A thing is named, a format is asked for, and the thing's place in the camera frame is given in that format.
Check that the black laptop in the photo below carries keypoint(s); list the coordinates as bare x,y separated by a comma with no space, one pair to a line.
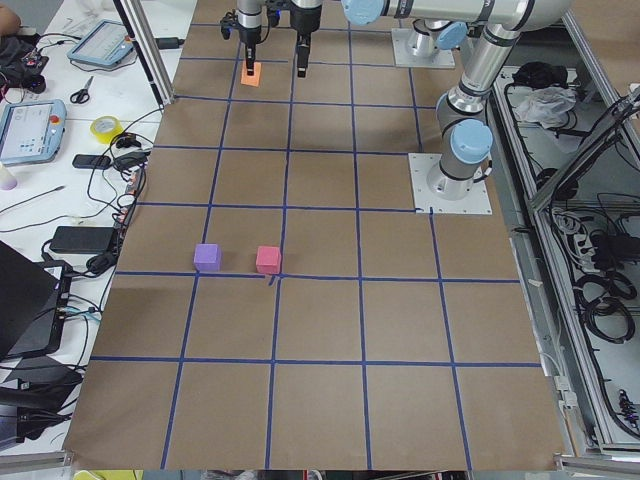
33,296

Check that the aluminium frame post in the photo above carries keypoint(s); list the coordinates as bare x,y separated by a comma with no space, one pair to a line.
139,31

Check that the black phone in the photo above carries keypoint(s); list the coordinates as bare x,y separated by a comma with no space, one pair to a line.
91,161

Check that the black handled scissors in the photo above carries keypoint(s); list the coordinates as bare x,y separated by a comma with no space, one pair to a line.
82,95

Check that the teach pendant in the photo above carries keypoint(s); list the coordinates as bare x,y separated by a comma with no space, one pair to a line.
31,132
105,46

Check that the black power adapter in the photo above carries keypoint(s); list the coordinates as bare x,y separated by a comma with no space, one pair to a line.
81,239

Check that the near teach pendant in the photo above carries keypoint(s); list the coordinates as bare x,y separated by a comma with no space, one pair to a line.
31,132

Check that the yellow tape roll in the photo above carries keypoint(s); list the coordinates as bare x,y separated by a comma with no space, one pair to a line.
106,128

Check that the purple foam block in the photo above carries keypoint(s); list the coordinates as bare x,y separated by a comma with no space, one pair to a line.
207,257

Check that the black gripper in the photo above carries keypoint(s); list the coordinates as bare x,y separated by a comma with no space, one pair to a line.
249,37
304,22

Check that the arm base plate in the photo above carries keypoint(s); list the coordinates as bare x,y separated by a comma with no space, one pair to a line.
413,49
435,193

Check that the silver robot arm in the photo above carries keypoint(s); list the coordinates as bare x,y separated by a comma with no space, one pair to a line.
451,33
467,140

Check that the crumpled white cloth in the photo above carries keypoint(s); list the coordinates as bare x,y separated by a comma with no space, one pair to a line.
548,107

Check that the far teach pendant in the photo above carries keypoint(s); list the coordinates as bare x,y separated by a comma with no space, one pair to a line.
105,46

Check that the pink foam block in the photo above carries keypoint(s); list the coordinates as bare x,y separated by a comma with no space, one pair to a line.
268,260

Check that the orange foam block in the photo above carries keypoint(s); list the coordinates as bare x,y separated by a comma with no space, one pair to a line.
251,77

